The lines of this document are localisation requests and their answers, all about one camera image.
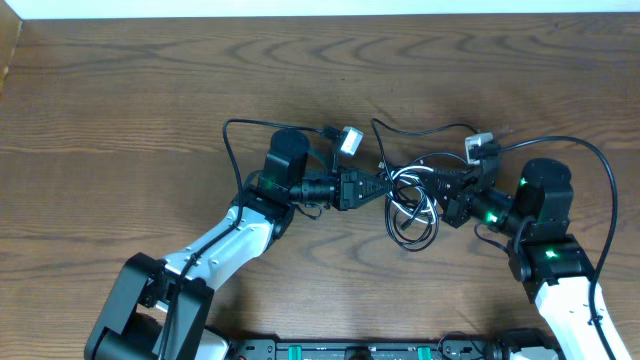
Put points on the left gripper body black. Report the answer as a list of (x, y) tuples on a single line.
[(344, 193)]

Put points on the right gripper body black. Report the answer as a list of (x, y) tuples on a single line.
[(463, 205)]

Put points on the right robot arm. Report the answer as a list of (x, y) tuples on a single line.
[(554, 269)]

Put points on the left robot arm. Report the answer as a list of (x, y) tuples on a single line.
[(158, 308)]

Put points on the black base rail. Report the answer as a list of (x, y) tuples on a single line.
[(514, 344)]

